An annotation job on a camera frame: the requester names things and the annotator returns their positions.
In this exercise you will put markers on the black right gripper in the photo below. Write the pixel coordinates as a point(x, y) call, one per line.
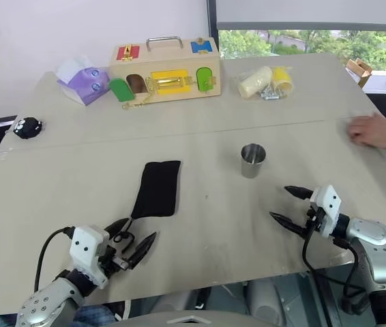
point(315, 219)

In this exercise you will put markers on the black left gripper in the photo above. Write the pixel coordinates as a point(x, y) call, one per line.
point(113, 260)

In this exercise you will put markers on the person's bare hand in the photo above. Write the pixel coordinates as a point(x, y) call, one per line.
point(372, 131)

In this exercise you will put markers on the stainless steel cup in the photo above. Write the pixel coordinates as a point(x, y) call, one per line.
point(253, 163)

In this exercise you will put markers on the grey robot torso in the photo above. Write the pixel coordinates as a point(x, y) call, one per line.
point(186, 318)

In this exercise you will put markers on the pile of metal screws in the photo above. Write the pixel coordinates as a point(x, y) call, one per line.
point(269, 94)

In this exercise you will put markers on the yellow plastic cup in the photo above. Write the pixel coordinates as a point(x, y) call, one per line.
point(281, 78)

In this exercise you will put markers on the black plush toy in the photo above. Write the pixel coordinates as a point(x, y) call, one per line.
point(27, 127)

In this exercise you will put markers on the open cardboard box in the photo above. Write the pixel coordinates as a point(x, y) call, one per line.
point(360, 71)

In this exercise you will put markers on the purple tissue pack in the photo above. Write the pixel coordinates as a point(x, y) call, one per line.
point(84, 83)

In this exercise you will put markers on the wooden lock box toy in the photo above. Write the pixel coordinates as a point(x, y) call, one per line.
point(165, 64)

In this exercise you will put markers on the grey window roller blind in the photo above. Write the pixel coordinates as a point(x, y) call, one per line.
point(312, 13)

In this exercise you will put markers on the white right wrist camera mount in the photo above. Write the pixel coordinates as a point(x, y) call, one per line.
point(329, 207)

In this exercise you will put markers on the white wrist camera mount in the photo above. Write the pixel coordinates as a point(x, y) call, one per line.
point(85, 245)
point(329, 207)

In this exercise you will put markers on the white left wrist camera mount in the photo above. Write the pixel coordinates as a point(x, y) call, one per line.
point(85, 245)

